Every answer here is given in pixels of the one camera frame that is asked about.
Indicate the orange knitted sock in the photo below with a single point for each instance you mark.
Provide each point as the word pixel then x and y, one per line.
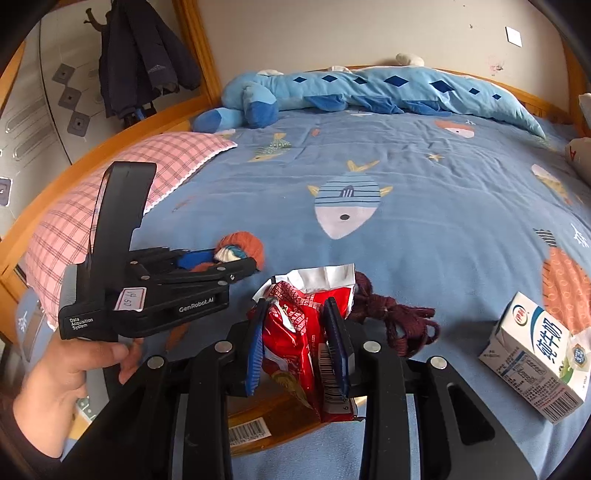
pixel 244 242

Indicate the person's left hand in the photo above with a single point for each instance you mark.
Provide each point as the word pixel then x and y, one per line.
pixel 78 374

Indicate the gold brown box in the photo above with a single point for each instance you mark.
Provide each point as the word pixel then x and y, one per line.
pixel 277 415

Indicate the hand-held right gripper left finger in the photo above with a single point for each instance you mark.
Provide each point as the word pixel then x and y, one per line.
pixel 256 341

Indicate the pink plaid pillow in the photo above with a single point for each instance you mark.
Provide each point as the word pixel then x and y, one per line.
pixel 115 184

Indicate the small white plush toy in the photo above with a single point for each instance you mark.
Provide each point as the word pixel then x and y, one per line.
pixel 410 59

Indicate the blue crocodile plush toy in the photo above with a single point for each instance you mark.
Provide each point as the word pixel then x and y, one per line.
pixel 369 87

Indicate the person's left forearm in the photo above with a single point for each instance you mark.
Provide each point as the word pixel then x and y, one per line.
pixel 23 424

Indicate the white wall switch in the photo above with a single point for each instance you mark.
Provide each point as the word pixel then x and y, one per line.
pixel 514 36

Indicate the red snack wrapper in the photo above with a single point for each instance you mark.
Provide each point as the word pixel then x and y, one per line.
pixel 295 332

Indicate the folded beige quilt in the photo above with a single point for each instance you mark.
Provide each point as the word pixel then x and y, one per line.
pixel 581 147

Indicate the white milk carton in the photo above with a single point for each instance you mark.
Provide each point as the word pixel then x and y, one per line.
pixel 531 364

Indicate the dark hanging jackets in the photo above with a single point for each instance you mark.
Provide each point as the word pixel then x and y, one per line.
pixel 138 55

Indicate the wooden bunk bed frame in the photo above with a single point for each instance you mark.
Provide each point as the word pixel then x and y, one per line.
pixel 198 55

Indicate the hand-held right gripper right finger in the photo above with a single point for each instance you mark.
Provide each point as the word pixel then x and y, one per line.
pixel 334 341

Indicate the maroon yarn bundle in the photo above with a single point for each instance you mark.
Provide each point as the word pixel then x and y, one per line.
pixel 392 314

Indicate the wooden coat rack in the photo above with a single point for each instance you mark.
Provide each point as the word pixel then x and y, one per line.
pixel 94 21

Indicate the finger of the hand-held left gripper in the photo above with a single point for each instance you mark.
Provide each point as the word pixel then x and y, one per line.
pixel 198 256
pixel 217 272

